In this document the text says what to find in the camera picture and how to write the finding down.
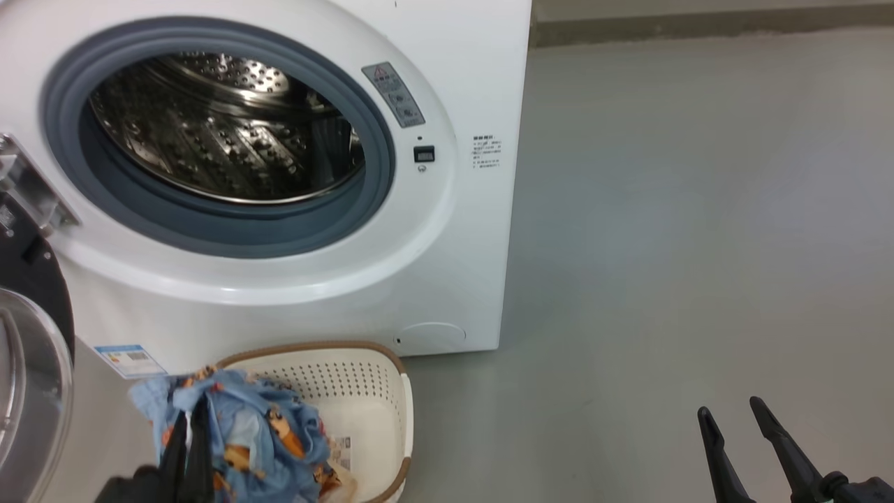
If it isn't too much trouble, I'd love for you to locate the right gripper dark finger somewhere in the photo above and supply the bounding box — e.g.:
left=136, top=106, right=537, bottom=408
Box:
left=749, top=396, right=830, bottom=503
left=697, top=407, right=756, bottom=503

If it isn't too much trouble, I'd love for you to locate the blue energy label sticker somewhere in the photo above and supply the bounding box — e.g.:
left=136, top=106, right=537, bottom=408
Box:
left=94, top=344, right=167, bottom=379

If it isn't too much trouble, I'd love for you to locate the grey warning sticker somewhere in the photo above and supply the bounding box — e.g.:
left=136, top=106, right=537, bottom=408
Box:
left=362, top=61, right=425, bottom=129

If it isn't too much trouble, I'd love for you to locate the blue cartoon print garment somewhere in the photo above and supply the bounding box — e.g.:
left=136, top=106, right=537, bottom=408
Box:
left=129, top=367, right=343, bottom=503

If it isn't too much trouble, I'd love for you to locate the round black washing machine door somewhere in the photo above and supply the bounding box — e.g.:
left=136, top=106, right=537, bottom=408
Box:
left=0, top=189, right=76, bottom=503

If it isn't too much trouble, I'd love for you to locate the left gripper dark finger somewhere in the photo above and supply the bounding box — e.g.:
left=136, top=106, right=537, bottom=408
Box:
left=161, top=412, right=188, bottom=493
left=186, top=400, right=214, bottom=503

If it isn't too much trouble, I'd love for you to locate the cream perforated laundry basket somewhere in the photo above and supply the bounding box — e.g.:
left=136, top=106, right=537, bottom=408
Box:
left=213, top=340, right=414, bottom=503

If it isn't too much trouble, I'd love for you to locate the metal door hinge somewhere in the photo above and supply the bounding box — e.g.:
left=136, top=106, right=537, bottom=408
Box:
left=0, top=133, right=79, bottom=235

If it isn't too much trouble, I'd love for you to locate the white front-load washing machine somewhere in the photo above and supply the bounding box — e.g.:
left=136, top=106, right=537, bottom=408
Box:
left=0, top=0, right=533, bottom=381

